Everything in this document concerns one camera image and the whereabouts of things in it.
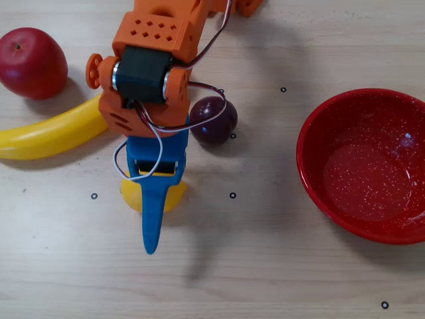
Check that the yellow toy lemon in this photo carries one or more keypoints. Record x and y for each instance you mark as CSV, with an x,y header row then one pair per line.
x,y
133,196

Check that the red toy apple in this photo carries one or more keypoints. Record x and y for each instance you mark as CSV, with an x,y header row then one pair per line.
x,y
31,63

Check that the red speckled bowl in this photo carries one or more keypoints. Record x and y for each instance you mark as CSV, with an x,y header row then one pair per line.
x,y
362,179

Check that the yellow toy banana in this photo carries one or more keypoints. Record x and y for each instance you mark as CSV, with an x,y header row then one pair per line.
x,y
50,136

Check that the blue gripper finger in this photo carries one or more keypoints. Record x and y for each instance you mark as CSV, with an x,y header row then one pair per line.
x,y
153,212

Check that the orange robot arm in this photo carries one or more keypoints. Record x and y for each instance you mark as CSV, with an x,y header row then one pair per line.
x,y
149,50

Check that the blue gripper body with motor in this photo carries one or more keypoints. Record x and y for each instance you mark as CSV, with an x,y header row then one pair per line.
x,y
156,149

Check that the dark purple toy plum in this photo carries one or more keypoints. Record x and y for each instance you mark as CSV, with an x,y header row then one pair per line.
x,y
217,131

